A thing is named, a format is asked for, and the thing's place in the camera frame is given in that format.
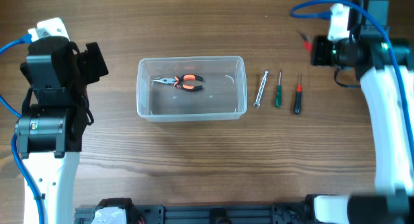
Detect black red handled screwdriver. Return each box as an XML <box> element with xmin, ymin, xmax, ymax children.
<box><xmin>293</xmin><ymin>74</ymin><xmax>303</xmax><ymax>115</ymax></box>

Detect green handled screwdriver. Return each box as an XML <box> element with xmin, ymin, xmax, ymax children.
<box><xmin>275</xmin><ymin>69</ymin><xmax>282</xmax><ymax>107</ymax></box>

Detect silver combination wrench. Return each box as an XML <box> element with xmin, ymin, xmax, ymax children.
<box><xmin>253</xmin><ymin>70</ymin><xmax>269</xmax><ymax>108</ymax></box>

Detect orange black needle-nose pliers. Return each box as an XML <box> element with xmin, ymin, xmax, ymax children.
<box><xmin>153</xmin><ymin>74</ymin><xmax>204</xmax><ymax>92</ymax></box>

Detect clear plastic container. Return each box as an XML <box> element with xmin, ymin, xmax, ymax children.
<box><xmin>136</xmin><ymin>56</ymin><xmax>248</xmax><ymax>122</ymax></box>

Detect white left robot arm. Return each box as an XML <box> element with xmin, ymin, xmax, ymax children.
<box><xmin>12</xmin><ymin>17</ymin><xmax>108</xmax><ymax>223</ymax></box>

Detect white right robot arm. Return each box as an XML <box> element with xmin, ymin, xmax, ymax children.
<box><xmin>303</xmin><ymin>0</ymin><xmax>413</xmax><ymax>223</ymax></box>

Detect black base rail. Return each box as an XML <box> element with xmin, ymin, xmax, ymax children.
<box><xmin>74</xmin><ymin>198</ymin><xmax>319</xmax><ymax>224</ymax></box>

